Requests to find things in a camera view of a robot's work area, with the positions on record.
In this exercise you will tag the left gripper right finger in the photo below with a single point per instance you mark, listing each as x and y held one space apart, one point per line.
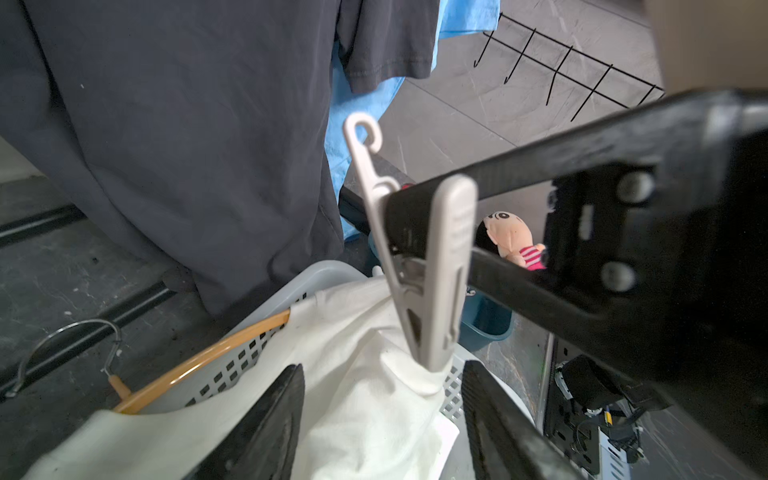
503 443

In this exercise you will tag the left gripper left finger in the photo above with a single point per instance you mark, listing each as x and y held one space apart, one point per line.
263 444

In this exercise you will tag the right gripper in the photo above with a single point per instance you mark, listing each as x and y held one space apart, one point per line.
670 291

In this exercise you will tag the grey white clothespin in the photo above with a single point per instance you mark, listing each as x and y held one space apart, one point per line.
424 236

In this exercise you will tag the light blue t-shirt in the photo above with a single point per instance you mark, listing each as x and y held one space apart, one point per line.
372 96

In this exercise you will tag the dark grey garment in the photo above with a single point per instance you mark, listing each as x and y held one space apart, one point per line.
192 132

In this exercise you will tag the orange plastic hanger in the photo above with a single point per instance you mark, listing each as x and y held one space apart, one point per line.
137 401

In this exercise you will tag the white laundry basket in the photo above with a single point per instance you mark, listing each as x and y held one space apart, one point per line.
370 411

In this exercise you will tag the white garment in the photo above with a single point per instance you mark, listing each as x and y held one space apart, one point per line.
157 446

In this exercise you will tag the teal clothespin tray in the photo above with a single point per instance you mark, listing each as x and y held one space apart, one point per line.
483 321

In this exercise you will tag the pink plush doll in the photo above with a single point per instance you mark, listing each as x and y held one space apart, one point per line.
507 235

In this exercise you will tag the black clothes rack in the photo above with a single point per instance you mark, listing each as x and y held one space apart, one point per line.
75 272

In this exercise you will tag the black wall hook rack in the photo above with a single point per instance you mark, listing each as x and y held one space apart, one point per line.
599 81

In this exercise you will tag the spare wire hangers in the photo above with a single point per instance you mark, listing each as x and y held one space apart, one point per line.
63 345

